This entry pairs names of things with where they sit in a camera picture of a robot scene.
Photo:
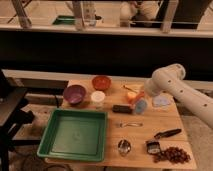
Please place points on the black rectangular block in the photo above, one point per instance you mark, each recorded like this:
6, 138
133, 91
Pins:
121, 109

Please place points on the bunch of dark grapes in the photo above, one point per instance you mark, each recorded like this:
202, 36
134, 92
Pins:
172, 154

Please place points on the green plastic tray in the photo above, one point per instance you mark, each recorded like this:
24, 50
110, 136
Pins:
78, 135

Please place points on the silver fork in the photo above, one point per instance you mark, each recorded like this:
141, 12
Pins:
121, 125

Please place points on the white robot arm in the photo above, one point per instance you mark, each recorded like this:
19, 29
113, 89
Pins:
170, 79

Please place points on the white plastic cup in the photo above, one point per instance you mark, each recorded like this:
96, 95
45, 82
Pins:
97, 98

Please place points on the small black metal container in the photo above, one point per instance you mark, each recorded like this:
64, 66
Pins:
153, 147

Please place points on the red bowl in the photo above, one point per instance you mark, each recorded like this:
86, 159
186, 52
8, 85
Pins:
101, 82

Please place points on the orange red pepper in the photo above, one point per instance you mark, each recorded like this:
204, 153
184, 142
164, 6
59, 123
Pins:
138, 97

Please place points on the purple bowl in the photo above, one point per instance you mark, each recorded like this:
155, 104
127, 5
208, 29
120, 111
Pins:
74, 94

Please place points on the silver measuring cup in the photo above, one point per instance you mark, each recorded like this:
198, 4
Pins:
124, 147

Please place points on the light blue folded cloth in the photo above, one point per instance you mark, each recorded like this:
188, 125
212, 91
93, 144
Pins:
160, 101

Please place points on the wooden spoon utensil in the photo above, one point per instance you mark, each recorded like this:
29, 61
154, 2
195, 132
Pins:
134, 88

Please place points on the dark side table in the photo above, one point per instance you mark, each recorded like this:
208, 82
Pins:
12, 100

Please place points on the orange fruit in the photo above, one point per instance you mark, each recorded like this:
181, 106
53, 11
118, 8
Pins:
130, 96

